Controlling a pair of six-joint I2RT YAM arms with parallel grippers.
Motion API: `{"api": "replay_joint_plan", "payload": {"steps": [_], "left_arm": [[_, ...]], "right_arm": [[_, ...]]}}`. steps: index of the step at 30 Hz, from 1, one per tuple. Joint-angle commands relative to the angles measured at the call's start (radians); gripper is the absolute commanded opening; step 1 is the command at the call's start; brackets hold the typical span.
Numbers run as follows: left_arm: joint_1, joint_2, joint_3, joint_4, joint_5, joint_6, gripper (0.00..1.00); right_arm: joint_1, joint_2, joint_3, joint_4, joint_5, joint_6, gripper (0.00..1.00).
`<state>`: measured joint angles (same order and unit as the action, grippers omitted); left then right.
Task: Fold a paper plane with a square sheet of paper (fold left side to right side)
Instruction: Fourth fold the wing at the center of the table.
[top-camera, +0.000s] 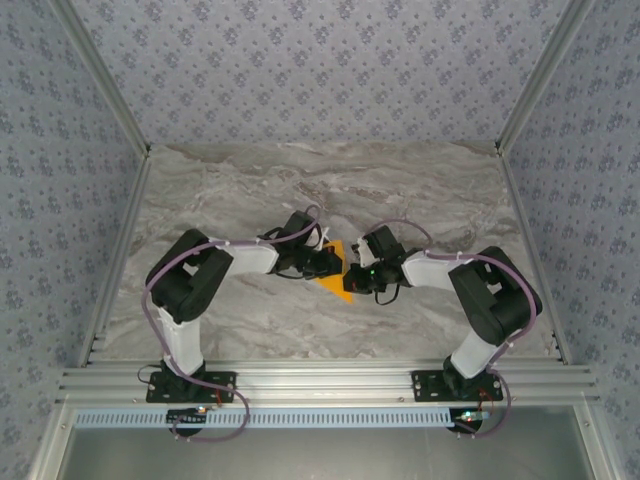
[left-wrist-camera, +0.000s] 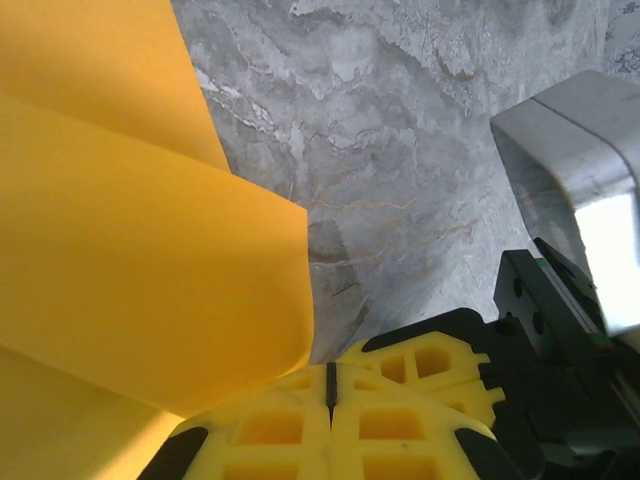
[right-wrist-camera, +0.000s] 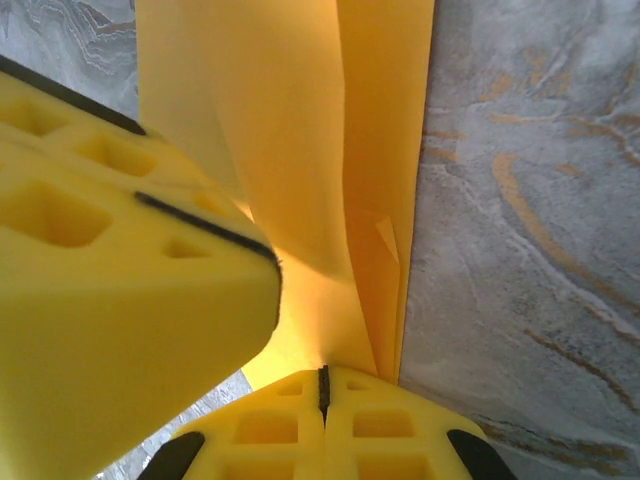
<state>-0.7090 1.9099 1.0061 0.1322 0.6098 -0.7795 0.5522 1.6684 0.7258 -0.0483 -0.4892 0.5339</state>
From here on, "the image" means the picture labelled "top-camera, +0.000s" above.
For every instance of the orange paper sheet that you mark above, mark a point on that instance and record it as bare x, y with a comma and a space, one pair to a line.
337, 287

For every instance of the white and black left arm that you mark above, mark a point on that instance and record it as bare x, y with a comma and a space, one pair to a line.
190, 280

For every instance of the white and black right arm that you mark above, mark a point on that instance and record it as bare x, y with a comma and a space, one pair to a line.
500, 300

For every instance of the aluminium front beam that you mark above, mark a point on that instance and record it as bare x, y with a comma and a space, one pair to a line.
325, 382

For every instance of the right controller board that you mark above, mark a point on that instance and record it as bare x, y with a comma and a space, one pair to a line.
472, 415

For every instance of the controller board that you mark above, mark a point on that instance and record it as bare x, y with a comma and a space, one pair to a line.
472, 415
187, 416

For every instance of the left controller board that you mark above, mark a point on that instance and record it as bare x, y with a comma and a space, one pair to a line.
187, 416

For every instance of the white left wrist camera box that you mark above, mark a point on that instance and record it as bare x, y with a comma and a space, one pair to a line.
322, 240

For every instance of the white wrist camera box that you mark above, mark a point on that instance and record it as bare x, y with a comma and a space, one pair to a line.
361, 255
322, 240

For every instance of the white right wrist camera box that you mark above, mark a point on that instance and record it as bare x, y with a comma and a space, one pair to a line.
361, 255

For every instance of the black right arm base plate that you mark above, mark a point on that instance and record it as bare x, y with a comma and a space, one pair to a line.
425, 385

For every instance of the aluminium right side rail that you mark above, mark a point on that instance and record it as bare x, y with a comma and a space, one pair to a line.
535, 260

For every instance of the aluminium rail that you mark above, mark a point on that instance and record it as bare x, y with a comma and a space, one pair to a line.
535, 260
115, 260

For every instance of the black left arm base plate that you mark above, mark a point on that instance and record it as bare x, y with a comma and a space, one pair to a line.
220, 382

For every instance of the aluminium left side rail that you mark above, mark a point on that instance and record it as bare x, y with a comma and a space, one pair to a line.
115, 260

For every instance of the aluminium right frame post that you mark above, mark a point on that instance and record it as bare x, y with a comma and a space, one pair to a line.
545, 75

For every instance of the aluminium frame post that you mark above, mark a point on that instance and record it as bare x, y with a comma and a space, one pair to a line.
100, 80
545, 75

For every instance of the aluminium left frame post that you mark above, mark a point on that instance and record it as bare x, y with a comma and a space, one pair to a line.
100, 80

